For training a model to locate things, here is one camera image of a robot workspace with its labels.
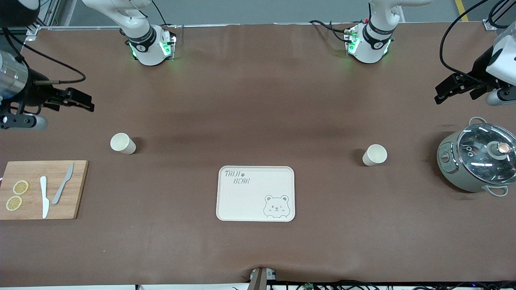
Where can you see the white plastic knife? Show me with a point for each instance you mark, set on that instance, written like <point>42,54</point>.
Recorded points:
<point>44,197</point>

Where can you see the aluminium frame post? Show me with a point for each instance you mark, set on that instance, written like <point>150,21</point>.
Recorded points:
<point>44,14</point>

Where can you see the brown table cover mat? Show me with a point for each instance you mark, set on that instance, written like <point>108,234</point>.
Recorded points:
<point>258,100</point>

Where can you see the grey plastic knife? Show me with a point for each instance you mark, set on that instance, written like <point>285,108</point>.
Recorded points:
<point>60,187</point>

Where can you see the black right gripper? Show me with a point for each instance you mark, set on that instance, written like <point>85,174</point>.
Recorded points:
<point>35,93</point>

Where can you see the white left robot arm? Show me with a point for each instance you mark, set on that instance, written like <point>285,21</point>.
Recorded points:
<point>373,36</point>

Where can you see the white paper-like IKEA cup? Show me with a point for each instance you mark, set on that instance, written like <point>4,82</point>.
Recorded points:
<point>121,143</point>
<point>375,155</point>

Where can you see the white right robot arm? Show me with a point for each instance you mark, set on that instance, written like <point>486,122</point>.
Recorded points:
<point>141,40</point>

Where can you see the grey electric pot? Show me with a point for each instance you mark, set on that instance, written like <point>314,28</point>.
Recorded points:
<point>455,169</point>

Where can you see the metal table clamp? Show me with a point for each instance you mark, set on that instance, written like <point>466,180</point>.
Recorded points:
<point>260,278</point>

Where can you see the white bear print tray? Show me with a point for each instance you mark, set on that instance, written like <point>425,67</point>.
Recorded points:
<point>250,197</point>

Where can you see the glass pot lid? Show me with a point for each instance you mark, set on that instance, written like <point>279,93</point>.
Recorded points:
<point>483,153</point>

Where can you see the lemon slice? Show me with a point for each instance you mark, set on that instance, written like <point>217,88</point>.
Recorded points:
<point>20,187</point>
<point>14,203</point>

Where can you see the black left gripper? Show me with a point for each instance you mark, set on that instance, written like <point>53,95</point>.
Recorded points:
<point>479,71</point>

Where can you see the aluminium frame corner bracket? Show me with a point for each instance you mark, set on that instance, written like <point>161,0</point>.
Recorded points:
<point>489,25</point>

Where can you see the wooden cutting board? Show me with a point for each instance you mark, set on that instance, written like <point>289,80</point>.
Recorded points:
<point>32,209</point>

